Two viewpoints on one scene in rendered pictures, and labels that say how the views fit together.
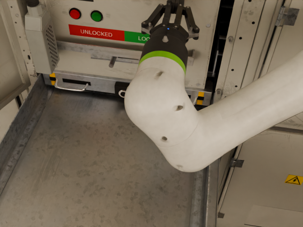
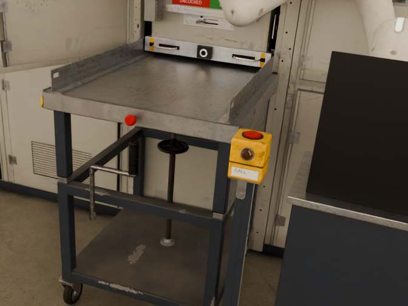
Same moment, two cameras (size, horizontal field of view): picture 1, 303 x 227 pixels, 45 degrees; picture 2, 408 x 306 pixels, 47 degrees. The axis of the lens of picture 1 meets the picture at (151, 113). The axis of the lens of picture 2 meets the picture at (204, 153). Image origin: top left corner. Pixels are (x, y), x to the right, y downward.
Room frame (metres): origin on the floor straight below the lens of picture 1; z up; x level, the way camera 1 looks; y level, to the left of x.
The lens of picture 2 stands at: (-1.07, -0.22, 1.28)
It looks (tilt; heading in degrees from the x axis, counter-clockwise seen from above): 23 degrees down; 8
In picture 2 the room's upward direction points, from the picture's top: 5 degrees clockwise
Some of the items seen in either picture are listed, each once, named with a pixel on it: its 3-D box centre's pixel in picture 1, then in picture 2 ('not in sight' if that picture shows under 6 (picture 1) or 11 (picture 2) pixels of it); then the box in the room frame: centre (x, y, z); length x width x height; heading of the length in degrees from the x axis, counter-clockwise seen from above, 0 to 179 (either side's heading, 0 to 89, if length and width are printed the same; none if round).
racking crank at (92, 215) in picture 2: not in sight; (113, 182); (0.16, 0.23, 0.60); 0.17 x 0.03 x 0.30; 83
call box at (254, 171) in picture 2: not in sight; (249, 155); (-0.06, -0.18, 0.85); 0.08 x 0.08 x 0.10; 83
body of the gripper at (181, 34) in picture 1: (168, 38); not in sight; (0.64, -0.03, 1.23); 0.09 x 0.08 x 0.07; 173
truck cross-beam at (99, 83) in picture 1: (126, 83); (207, 50); (0.86, 0.08, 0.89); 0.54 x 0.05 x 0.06; 83
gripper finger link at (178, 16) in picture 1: (177, 21); not in sight; (0.70, -0.05, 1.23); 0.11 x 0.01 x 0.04; 171
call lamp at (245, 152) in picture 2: not in sight; (246, 155); (-0.11, -0.17, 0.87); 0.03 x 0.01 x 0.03; 83
